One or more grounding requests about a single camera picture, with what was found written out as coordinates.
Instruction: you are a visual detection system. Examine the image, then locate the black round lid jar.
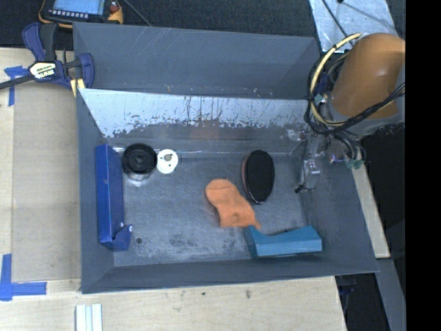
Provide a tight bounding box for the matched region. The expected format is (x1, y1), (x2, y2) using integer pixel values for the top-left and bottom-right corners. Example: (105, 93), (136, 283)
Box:
(121, 142), (158, 183)

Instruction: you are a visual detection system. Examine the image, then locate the grey metal bin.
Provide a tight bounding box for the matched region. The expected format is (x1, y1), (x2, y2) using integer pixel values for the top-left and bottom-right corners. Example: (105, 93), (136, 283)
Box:
(72, 21), (382, 294)

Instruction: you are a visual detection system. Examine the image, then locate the white round disc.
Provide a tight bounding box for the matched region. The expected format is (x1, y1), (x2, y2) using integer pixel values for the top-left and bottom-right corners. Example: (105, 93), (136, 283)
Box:
(156, 148), (180, 175)

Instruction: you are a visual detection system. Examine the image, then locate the orange cloth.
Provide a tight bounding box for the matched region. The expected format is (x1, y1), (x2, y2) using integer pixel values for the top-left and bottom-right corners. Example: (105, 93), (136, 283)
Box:
(204, 178), (262, 230)

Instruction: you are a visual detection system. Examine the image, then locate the long blue cardboard box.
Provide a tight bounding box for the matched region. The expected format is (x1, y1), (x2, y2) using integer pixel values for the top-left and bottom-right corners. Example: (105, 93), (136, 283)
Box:
(94, 143), (134, 253)

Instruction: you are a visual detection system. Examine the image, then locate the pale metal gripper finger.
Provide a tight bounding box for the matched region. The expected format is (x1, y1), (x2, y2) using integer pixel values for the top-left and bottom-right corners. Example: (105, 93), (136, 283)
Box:
(304, 159), (321, 190)
(294, 159), (309, 194)

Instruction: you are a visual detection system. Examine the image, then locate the teal angled block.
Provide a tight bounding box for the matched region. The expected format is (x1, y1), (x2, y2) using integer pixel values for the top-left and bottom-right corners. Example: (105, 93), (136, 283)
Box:
(242, 224), (324, 259)

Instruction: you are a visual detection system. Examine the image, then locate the black oval brush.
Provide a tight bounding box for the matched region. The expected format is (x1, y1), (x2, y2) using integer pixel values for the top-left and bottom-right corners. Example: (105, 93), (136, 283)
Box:
(240, 149), (276, 205)

